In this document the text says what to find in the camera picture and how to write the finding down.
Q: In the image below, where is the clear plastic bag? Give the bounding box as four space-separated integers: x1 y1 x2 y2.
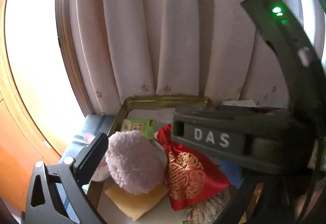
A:
183 193 230 224

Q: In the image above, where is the pale green tissue box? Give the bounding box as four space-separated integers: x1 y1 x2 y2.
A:
221 100 258 109

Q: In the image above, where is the red embroidered pouch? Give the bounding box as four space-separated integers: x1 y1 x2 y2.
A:
156 124 231 212

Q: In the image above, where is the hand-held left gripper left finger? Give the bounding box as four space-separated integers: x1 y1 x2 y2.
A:
25 132 110 224

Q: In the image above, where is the green tissue packet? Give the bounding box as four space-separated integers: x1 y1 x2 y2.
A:
121 119 157 141

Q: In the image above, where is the wooden cabinet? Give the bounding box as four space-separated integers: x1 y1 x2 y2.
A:
0 0 88 214

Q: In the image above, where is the pink fluffy pad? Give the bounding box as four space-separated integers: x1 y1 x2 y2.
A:
105 130 166 195

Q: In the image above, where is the pink floral curtain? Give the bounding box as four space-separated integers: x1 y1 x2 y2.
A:
55 0 326 115

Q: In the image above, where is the rectangular gold tin box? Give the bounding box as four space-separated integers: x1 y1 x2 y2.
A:
85 96 231 224

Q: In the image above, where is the yellow cloth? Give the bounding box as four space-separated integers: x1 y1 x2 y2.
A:
105 183 169 221

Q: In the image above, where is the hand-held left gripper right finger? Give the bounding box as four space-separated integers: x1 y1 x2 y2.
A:
213 173 291 224

